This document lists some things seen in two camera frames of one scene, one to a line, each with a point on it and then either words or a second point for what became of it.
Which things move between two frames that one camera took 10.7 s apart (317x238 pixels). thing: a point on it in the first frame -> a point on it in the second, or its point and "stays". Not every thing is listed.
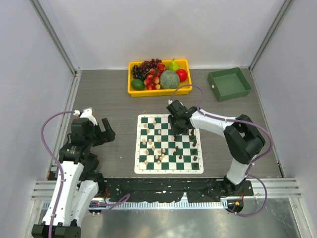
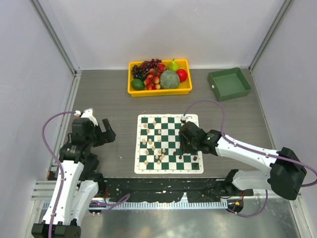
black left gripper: [105, 136] stays
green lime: [137, 84] stays
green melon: [169, 79] stays
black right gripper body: [177, 128] -> [187, 146]
